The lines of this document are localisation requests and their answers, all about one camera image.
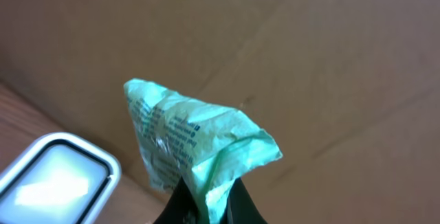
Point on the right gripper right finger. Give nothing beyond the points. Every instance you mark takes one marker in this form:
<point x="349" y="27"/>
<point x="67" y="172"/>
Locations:
<point x="240" y="206"/>

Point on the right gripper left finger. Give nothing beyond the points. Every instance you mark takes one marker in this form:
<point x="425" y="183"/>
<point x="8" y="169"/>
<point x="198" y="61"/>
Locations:
<point x="181" y="208"/>

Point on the teal snack packet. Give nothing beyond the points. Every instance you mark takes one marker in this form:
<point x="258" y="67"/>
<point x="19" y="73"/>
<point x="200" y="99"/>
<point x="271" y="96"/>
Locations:
<point x="208" y="146"/>

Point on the white barcode scanner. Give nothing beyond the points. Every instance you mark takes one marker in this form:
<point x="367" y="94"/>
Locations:
<point x="58" y="178"/>

